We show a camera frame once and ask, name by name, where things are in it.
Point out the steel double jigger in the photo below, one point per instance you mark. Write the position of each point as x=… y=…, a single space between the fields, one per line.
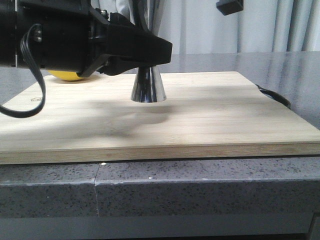
x=148 y=86

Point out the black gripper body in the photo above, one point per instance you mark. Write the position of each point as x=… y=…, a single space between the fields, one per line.
x=62 y=34

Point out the yellow lemon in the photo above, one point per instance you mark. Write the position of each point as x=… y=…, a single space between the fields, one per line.
x=65 y=75

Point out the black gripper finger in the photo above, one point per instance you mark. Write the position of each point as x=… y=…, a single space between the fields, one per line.
x=115 y=45
x=228 y=7

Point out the black board strap handle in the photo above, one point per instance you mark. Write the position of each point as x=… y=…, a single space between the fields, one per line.
x=275 y=96

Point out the wooden cutting board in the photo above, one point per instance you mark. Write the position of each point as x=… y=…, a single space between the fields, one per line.
x=205 y=115

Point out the grey curtain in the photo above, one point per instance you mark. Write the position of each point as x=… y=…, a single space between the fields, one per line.
x=197 y=27

